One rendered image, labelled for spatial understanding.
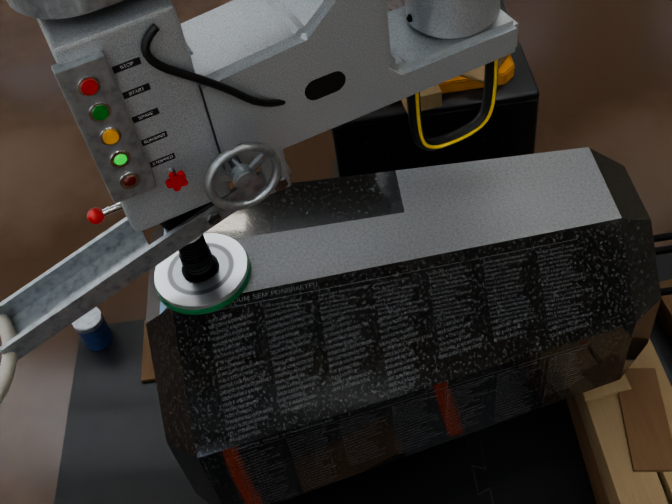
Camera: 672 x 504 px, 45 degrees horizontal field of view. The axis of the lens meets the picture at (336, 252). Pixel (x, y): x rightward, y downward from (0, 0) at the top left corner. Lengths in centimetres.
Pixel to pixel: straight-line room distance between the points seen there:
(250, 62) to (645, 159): 214
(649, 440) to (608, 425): 11
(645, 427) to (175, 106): 149
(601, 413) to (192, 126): 138
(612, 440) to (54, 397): 175
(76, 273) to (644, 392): 149
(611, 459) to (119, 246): 134
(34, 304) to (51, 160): 193
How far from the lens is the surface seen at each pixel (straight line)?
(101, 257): 180
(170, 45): 136
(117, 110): 137
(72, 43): 132
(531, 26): 396
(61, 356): 298
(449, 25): 164
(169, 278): 185
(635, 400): 234
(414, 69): 162
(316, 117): 156
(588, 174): 200
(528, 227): 187
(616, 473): 225
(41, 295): 184
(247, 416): 186
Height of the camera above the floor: 223
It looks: 49 degrees down
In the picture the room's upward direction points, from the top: 10 degrees counter-clockwise
